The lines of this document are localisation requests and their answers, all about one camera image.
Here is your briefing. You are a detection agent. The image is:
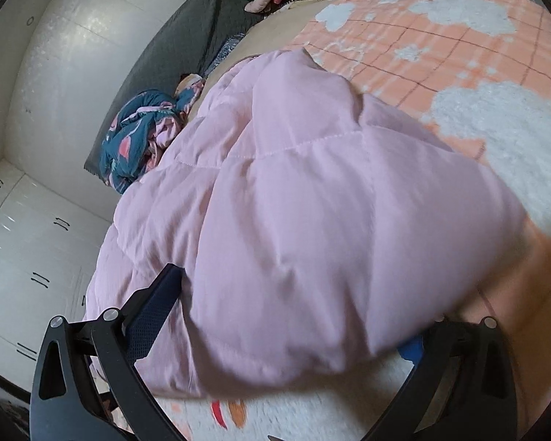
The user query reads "pink quilted jacket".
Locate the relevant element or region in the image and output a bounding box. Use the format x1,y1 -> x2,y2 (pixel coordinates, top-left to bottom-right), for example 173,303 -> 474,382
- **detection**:
85,50 -> 526,398

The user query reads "white wardrobe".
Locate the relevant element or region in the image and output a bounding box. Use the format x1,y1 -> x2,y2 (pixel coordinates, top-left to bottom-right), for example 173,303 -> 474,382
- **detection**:
0,160 -> 109,391

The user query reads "blue pink floral quilt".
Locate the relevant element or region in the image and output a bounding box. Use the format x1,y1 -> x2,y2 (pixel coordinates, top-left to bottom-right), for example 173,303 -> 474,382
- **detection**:
98,74 -> 205,194

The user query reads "orange white plaid blanket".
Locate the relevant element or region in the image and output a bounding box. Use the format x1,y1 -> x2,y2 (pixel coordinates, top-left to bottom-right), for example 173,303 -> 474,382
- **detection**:
155,0 -> 551,441

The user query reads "dark grey headboard cushion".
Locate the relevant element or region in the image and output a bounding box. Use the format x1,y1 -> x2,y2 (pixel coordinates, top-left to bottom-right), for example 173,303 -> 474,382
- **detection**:
83,0 -> 262,177

